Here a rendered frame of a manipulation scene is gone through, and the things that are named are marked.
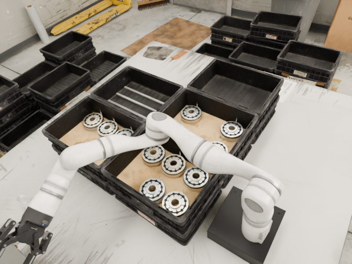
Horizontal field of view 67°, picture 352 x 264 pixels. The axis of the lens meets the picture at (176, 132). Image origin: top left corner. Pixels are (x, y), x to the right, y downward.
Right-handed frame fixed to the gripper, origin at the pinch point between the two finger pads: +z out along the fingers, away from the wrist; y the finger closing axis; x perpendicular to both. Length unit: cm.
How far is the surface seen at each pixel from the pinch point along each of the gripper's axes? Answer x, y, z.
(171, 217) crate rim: -23.1, 29.0, -27.9
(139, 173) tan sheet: 3, 36, -42
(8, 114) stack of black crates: 158, 41, -64
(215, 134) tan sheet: -17, 49, -72
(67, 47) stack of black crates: 170, 53, -151
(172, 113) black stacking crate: 5, 41, -76
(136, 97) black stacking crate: 31, 39, -84
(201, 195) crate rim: -29, 33, -39
